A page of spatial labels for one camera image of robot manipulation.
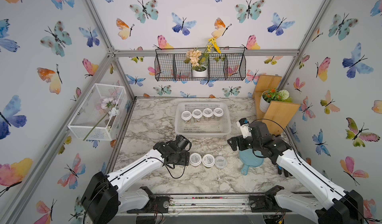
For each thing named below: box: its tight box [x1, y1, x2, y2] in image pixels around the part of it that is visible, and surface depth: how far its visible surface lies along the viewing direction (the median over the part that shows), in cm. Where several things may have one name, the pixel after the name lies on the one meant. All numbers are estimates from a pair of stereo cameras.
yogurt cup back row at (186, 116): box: [181, 110, 192, 123], surface depth 103 cm
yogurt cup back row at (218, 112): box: [212, 107, 224, 118], surface depth 103 cm
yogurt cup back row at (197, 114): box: [191, 109, 203, 122], surface depth 103 cm
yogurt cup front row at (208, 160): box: [201, 153, 216, 168], surface depth 83 cm
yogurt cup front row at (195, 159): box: [189, 152, 202, 167], surface depth 84 cm
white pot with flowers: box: [184, 37, 222, 78], surface depth 86 cm
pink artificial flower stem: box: [82, 97, 120, 141], surface depth 74 cm
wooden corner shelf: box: [252, 74, 301, 136], surface depth 86 cm
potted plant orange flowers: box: [259, 88, 293, 113], surface depth 93 cm
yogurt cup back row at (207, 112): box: [202, 108, 213, 118], surface depth 103 cm
